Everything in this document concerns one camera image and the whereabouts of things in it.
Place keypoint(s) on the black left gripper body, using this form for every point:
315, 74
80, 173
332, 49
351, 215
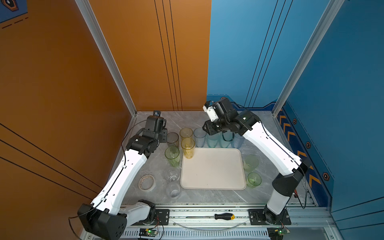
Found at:
162, 138

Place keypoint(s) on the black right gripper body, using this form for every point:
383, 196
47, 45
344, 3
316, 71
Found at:
218, 125

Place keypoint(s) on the blue tall glass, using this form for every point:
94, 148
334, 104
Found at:
237, 141

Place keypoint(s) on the light blue glass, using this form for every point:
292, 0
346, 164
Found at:
200, 137

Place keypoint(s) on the yellow tall glass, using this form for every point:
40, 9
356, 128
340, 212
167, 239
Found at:
186, 133

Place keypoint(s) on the yellow ribbed glass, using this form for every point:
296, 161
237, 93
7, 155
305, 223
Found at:
188, 146

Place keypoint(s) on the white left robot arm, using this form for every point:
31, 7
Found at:
120, 180

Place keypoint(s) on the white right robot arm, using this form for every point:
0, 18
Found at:
291, 168

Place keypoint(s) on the cream rectangular tray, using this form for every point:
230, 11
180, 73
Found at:
213, 169

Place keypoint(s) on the teal glass right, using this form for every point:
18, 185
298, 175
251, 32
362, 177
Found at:
226, 139

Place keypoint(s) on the teal glass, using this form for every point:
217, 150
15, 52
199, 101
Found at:
226, 139
212, 140

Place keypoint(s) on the grey smoked glass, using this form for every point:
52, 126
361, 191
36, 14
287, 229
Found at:
173, 139

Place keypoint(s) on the teal glass left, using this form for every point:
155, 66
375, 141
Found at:
212, 140

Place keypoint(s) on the green glass left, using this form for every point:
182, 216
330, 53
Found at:
173, 156

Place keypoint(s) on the pale green glass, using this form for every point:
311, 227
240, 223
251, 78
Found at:
251, 162

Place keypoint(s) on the clear glass upper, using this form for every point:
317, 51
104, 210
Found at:
172, 174

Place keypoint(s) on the clear glass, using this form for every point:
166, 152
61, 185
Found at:
172, 174
173, 190

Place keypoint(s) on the tape roll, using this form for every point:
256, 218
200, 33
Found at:
147, 183

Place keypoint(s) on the clear glass lower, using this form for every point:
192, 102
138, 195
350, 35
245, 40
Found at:
173, 190

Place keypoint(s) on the green short glass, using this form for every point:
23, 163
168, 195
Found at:
253, 180

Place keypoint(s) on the black yellow screwdriver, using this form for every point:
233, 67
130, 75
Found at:
224, 216

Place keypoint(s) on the left green circuit board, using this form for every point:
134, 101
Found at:
147, 234

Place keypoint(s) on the green circuit board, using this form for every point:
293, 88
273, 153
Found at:
147, 234
278, 234

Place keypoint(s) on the right green circuit board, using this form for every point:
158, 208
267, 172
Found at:
278, 234

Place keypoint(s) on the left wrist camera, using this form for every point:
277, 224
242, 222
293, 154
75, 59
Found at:
157, 113

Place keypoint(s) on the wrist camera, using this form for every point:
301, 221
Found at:
210, 111
157, 113

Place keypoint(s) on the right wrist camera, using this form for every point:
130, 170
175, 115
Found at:
210, 111

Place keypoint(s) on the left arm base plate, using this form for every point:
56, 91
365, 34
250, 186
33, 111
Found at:
162, 215

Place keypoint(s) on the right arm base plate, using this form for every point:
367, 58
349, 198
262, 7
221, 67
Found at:
267, 217

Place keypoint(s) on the aluminium front rail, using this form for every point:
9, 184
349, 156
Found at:
210, 222

